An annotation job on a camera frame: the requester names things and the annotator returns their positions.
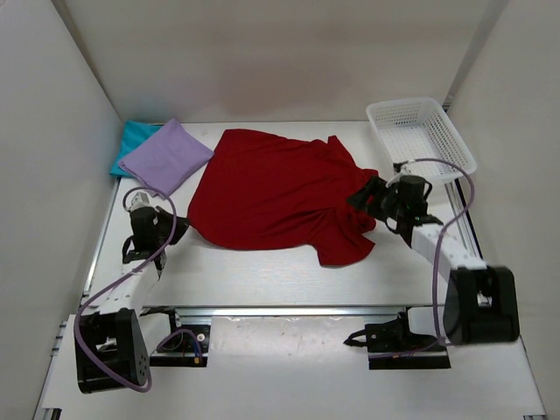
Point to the red t shirt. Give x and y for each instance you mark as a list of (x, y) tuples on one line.
[(262, 191)]

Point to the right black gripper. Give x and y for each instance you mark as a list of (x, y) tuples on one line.
[(378, 189)]

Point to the teal t shirt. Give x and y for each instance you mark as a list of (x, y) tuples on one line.
[(133, 135)]

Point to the purple t shirt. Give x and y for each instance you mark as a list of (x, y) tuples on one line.
[(167, 158)]

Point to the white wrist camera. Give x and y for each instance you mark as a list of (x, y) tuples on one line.
[(402, 168), (139, 200)]

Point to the white plastic basket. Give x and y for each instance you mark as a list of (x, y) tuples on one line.
[(418, 129)]

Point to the aluminium rail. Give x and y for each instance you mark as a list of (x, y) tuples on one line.
[(283, 311), (464, 225)]

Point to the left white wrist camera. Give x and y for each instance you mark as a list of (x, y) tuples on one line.
[(139, 200)]

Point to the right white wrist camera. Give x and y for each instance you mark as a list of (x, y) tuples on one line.
[(402, 168)]

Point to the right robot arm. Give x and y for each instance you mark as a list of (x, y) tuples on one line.
[(472, 301)]

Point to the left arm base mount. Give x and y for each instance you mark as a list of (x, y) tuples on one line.
[(174, 340)]

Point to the aluminium right side rail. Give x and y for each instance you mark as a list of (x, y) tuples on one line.
[(464, 225)]

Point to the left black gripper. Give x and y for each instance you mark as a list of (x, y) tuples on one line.
[(181, 227)]

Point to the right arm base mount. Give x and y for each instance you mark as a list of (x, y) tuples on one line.
[(391, 345)]

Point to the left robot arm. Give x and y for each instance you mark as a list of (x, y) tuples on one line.
[(113, 337)]

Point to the aluminium front rail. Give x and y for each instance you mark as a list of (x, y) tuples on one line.
[(283, 311)]

